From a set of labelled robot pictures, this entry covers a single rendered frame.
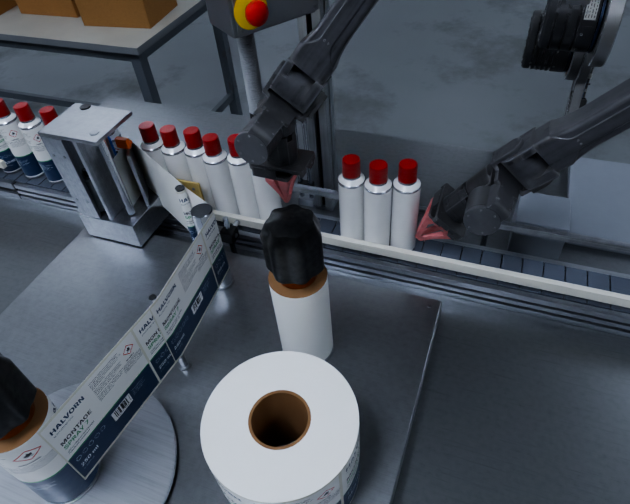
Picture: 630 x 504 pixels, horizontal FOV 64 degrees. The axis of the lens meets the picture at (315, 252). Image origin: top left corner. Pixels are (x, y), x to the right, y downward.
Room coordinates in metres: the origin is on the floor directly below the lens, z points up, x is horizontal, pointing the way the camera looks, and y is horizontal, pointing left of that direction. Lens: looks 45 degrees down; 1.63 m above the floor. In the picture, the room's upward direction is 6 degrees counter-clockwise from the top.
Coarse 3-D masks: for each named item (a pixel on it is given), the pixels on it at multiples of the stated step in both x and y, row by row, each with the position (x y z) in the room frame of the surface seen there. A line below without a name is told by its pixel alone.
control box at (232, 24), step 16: (208, 0) 0.90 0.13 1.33; (224, 0) 0.84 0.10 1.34; (240, 0) 0.84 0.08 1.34; (272, 0) 0.87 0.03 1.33; (288, 0) 0.88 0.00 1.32; (304, 0) 0.90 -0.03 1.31; (224, 16) 0.85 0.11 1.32; (240, 16) 0.83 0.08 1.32; (272, 16) 0.86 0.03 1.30; (288, 16) 0.88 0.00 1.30; (240, 32) 0.83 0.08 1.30
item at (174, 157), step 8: (160, 128) 0.93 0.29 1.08; (168, 128) 0.92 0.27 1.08; (168, 136) 0.91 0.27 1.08; (176, 136) 0.92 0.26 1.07; (168, 144) 0.91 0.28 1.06; (176, 144) 0.91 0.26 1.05; (184, 144) 0.93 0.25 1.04; (168, 152) 0.90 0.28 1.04; (176, 152) 0.90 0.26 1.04; (168, 160) 0.90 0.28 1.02; (176, 160) 0.90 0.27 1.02; (184, 160) 0.91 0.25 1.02; (168, 168) 0.91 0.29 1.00; (176, 168) 0.90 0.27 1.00; (184, 168) 0.90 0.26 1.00; (176, 176) 0.90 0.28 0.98; (184, 176) 0.90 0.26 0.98
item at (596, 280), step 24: (432, 240) 0.73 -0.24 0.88; (408, 264) 0.67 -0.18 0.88; (480, 264) 0.65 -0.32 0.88; (504, 264) 0.65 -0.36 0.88; (528, 264) 0.64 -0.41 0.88; (552, 264) 0.63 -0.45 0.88; (528, 288) 0.58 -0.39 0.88; (600, 288) 0.57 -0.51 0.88; (624, 288) 0.56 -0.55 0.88; (624, 312) 0.51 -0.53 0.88
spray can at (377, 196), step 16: (384, 160) 0.74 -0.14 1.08; (384, 176) 0.72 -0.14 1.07; (368, 192) 0.72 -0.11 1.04; (384, 192) 0.71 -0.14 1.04; (368, 208) 0.72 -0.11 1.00; (384, 208) 0.71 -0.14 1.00; (368, 224) 0.72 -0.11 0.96; (384, 224) 0.71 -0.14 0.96; (368, 240) 0.72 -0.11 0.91; (384, 240) 0.71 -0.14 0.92
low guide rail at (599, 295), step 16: (240, 224) 0.82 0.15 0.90; (256, 224) 0.80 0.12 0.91; (336, 240) 0.73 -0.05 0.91; (352, 240) 0.72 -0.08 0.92; (400, 256) 0.67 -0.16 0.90; (416, 256) 0.66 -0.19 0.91; (432, 256) 0.65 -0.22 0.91; (464, 272) 0.62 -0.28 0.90; (480, 272) 0.61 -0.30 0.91; (496, 272) 0.60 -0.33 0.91; (512, 272) 0.60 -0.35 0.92; (544, 288) 0.56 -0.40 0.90; (560, 288) 0.55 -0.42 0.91; (576, 288) 0.54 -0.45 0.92; (592, 288) 0.54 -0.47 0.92; (624, 304) 0.51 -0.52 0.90
